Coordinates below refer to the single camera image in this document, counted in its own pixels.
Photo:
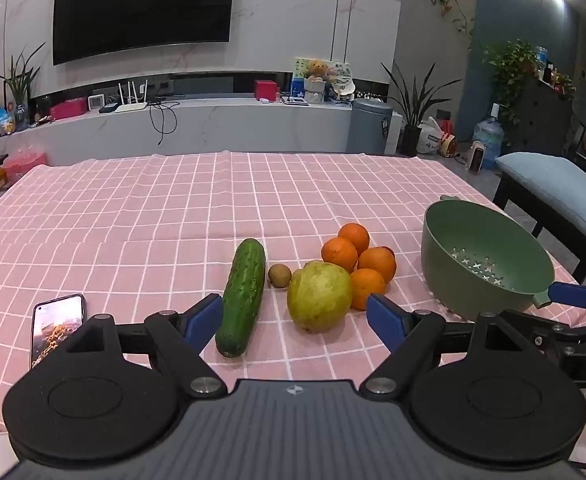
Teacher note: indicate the white marble media console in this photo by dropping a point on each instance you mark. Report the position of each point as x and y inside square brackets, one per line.
[223, 122]

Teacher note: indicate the yellow-green guava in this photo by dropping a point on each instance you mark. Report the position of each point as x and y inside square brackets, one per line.
[319, 296]

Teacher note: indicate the blue water jug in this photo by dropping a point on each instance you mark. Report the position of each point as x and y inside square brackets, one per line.
[490, 137]

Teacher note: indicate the black television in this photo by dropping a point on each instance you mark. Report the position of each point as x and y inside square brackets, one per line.
[143, 5]

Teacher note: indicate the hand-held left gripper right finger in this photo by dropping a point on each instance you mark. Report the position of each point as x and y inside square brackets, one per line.
[385, 321]

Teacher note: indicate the bushy green shelf plant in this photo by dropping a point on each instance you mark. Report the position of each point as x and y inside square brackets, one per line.
[513, 72]

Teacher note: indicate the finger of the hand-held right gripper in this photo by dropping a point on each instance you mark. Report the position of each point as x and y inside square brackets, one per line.
[573, 296]
[538, 327]

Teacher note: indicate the slim-leaved potted plant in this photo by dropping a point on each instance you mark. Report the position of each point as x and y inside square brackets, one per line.
[20, 85]

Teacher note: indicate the small white heater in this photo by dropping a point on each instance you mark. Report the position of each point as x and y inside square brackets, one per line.
[477, 156]

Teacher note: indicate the pink plastic bag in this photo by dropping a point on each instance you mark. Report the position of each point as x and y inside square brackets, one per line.
[25, 160]

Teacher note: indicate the red box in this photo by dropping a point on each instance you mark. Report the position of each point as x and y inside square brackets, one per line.
[266, 91]

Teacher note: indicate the dark shelf cabinet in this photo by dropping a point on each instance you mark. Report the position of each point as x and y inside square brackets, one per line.
[548, 115]

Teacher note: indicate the orange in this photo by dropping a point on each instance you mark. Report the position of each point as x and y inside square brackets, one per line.
[354, 236]
[368, 287]
[378, 262]
[339, 254]

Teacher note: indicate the pink checked tablecloth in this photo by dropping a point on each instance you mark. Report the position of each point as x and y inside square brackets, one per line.
[148, 220]

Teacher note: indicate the pink box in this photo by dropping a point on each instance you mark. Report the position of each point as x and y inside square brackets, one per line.
[69, 108]

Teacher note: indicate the snack bag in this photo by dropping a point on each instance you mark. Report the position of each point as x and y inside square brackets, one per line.
[0, 121]

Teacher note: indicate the smartphone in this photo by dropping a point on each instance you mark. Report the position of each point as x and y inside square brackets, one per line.
[55, 327]

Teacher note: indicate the green cucumber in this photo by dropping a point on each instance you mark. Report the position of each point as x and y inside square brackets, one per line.
[243, 295]

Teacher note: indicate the white plastic bag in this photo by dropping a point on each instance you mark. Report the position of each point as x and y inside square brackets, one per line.
[430, 137]

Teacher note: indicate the small white clock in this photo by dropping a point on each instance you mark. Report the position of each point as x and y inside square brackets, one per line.
[96, 102]

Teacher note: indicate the snake plant in black pot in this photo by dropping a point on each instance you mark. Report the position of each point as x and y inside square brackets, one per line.
[415, 105]

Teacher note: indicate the green colander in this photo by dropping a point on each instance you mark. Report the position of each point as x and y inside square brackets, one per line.
[478, 260]

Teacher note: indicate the brown kiwi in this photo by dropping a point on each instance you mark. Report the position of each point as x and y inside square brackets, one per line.
[278, 276]

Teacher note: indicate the teddy bear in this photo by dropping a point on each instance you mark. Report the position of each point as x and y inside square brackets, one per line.
[317, 77]

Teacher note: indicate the light blue seat cushion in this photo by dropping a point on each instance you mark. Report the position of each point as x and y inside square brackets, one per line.
[558, 185]

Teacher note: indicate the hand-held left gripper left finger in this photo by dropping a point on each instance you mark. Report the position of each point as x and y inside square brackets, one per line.
[204, 317]

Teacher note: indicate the grey trash can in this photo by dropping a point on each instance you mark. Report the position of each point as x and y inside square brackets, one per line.
[369, 127]

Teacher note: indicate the white router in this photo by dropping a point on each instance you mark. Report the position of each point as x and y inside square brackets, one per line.
[132, 105]

